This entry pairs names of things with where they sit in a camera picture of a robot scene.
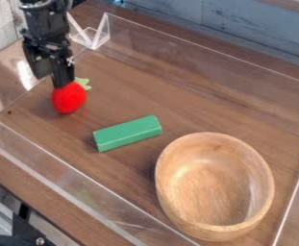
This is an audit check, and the black clamp under table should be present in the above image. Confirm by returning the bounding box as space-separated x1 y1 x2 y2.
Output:
0 210 56 246

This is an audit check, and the clear acrylic corner bracket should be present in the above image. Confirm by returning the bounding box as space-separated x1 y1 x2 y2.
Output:
67 13 111 50

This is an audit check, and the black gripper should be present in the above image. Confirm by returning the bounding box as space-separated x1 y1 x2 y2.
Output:
19 6 75 88

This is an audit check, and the green rectangular block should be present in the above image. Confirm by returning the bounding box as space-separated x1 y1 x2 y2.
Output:
92 115 162 152

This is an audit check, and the clear acrylic front wall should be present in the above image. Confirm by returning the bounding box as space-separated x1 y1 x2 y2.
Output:
0 112 199 246

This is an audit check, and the clear acrylic back wall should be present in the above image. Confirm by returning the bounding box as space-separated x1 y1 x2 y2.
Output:
104 13 299 135

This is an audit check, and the clear acrylic wall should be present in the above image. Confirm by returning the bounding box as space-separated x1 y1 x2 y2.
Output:
104 13 299 135
0 112 199 246

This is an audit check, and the wooden bowl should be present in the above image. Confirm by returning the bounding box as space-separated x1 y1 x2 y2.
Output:
155 132 275 242

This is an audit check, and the red toy strawberry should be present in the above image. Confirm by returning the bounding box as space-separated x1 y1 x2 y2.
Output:
51 77 91 114

